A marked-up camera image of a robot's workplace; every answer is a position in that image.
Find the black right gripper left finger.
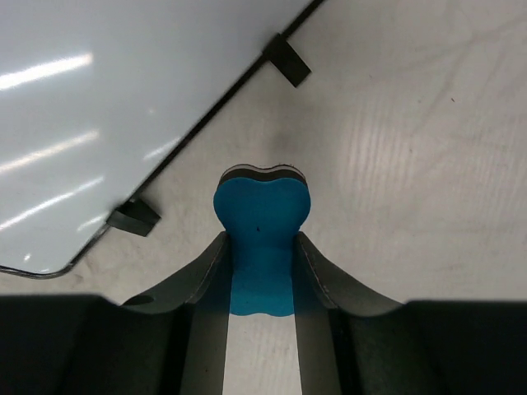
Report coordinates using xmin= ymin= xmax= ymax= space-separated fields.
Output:
xmin=1 ymin=233 xmax=230 ymax=394

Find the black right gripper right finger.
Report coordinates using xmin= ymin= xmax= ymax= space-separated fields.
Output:
xmin=292 ymin=234 xmax=526 ymax=394

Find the blue bone-shaped whiteboard eraser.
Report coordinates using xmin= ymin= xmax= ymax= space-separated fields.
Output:
xmin=213 ymin=164 xmax=310 ymax=317

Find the white whiteboard with black frame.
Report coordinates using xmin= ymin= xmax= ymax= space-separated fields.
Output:
xmin=1 ymin=1 xmax=315 ymax=278

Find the black whiteboard foot clip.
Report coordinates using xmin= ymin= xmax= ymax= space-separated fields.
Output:
xmin=263 ymin=34 xmax=311 ymax=88
xmin=106 ymin=199 xmax=161 ymax=237

